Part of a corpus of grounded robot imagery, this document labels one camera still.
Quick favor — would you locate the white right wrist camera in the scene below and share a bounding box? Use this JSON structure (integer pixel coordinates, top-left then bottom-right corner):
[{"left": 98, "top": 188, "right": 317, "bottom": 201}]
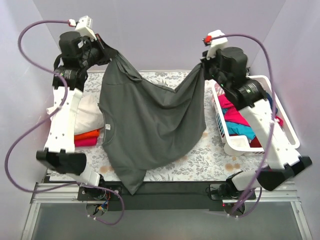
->
[{"left": 203, "top": 29, "right": 228, "bottom": 60}]

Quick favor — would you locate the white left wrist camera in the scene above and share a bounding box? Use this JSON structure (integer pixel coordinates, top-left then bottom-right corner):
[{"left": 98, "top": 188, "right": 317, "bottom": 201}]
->
[{"left": 75, "top": 15, "right": 97, "bottom": 41}]

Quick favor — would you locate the navy blue t shirt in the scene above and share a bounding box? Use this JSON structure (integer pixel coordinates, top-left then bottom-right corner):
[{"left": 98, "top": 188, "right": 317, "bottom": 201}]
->
[{"left": 266, "top": 93, "right": 273, "bottom": 108}]

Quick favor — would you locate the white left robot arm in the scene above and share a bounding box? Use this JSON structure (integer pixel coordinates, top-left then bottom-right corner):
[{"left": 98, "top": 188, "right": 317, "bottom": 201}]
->
[{"left": 36, "top": 31, "right": 118, "bottom": 200}]

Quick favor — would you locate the aluminium frame rail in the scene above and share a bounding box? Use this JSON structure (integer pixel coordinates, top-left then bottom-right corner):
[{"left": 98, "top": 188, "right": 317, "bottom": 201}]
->
[{"left": 21, "top": 174, "right": 83, "bottom": 240}]

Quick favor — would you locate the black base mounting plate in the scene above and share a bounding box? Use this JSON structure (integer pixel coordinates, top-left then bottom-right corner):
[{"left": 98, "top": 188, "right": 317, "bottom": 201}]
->
[{"left": 77, "top": 180, "right": 256, "bottom": 212}]

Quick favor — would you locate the folded white t shirt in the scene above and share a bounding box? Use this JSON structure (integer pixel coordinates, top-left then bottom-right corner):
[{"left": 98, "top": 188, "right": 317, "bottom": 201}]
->
[{"left": 46, "top": 94, "right": 107, "bottom": 136}]

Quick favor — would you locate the folded magenta t shirt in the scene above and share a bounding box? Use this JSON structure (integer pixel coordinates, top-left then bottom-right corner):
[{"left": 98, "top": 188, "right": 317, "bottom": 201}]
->
[{"left": 74, "top": 136, "right": 98, "bottom": 148}]

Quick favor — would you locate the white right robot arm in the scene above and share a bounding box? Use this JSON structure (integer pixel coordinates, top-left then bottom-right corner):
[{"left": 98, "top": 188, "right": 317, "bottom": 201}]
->
[{"left": 202, "top": 47, "right": 312, "bottom": 199}]

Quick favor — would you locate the white plastic laundry basket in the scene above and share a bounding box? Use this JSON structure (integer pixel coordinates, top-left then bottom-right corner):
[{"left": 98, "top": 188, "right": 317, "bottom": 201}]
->
[{"left": 210, "top": 80, "right": 300, "bottom": 156}]

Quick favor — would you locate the grey t shirt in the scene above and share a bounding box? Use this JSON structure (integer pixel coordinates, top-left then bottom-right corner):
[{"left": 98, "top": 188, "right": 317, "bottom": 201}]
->
[{"left": 98, "top": 54, "right": 206, "bottom": 194}]

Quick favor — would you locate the pink t shirt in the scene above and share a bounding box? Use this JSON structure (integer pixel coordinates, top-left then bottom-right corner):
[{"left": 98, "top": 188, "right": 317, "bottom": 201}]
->
[{"left": 217, "top": 93, "right": 285, "bottom": 128}]

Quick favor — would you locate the folded orange t shirt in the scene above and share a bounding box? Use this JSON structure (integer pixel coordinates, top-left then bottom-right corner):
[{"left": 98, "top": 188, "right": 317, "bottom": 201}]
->
[{"left": 74, "top": 129, "right": 100, "bottom": 141}]

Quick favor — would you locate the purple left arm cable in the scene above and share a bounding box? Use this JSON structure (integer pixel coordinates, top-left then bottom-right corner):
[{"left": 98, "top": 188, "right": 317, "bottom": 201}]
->
[{"left": 4, "top": 19, "right": 126, "bottom": 226}]

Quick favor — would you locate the teal t shirt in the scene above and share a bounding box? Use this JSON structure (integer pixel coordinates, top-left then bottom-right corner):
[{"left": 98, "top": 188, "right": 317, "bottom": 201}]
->
[{"left": 225, "top": 121, "right": 256, "bottom": 141}]

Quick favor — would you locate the dark red t shirt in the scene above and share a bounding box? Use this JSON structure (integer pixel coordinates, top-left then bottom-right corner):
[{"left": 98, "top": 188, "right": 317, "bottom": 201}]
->
[{"left": 249, "top": 137, "right": 262, "bottom": 148}]

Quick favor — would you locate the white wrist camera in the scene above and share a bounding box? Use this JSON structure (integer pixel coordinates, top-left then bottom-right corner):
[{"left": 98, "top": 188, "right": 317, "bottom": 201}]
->
[
  {"left": 203, "top": 29, "right": 228, "bottom": 60},
  {"left": 75, "top": 15, "right": 97, "bottom": 41}
]

